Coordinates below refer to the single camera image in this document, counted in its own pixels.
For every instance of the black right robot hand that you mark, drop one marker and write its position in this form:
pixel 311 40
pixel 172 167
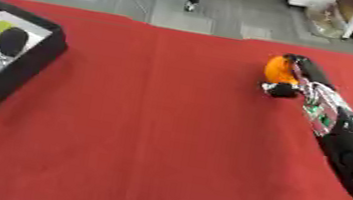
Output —
pixel 311 71

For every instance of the orange toy fruit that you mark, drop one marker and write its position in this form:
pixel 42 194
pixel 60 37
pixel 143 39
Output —
pixel 278 71

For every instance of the black box white inside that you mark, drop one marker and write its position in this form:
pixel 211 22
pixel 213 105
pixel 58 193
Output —
pixel 19 73

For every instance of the clear plastic bag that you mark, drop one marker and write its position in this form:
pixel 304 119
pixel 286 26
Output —
pixel 324 19

